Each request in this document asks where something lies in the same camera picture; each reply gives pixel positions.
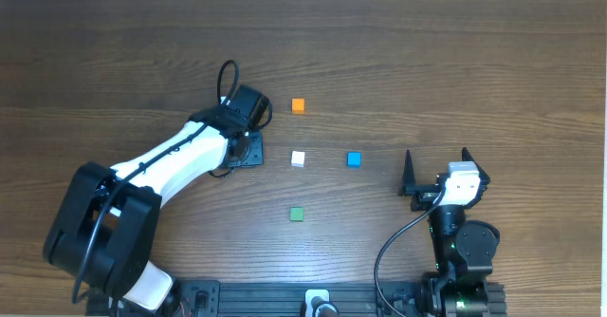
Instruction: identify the mounting rail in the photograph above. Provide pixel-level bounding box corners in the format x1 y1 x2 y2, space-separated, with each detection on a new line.
84 280 508 317

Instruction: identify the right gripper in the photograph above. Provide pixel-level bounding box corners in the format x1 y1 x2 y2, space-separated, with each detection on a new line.
398 146 492 213

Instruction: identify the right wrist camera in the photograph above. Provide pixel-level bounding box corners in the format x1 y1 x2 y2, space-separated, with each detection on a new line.
444 160 482 208

